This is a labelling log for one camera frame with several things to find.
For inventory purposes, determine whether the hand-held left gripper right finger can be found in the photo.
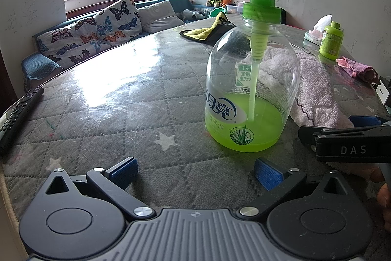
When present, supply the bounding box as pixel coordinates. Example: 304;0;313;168
236;157;352;218

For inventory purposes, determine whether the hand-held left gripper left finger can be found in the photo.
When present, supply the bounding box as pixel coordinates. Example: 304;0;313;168
45;156;157;219

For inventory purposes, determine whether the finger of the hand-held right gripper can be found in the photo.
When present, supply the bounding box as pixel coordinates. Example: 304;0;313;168
298;125;391;163
348;115;391;127

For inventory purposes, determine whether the clear green pump soap bottle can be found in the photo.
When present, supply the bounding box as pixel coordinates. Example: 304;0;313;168
205;0;301;153

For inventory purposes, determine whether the pink terry towel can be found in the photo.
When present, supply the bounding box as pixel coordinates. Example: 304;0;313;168
263;45;381;177

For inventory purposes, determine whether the person's right hand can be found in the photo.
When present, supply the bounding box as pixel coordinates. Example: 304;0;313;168
369;166;391;234

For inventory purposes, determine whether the white card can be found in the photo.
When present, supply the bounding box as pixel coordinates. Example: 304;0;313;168
370;78;391;107

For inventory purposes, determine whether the pink rag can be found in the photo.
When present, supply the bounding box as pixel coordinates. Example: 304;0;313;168
336;56;381;85

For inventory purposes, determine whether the small green plastic bottle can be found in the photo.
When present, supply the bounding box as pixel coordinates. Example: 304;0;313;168
319;21;345;60

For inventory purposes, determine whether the white tissue pack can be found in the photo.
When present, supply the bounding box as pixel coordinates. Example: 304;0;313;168
303;14;333;46

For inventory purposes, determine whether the black remote control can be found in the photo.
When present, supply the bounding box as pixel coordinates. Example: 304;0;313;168
0;87;45;152

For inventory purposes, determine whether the blue sofa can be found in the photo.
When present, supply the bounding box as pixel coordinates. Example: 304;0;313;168
21;0;220;90

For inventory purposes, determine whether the butterfly print cushion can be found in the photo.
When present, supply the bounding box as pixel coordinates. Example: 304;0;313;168
37;0;142;64

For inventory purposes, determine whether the yellow and grey cloth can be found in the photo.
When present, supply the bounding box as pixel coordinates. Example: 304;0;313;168
179;12;245;47

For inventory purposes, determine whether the grey cushion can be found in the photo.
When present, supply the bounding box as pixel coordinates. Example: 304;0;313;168
139;0;185;34

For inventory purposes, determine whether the clear storage box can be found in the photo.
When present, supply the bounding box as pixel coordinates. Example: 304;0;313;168
228;1;245;15

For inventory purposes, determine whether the black and white plush toy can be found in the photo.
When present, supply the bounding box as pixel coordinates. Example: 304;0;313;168
182;8;206;21

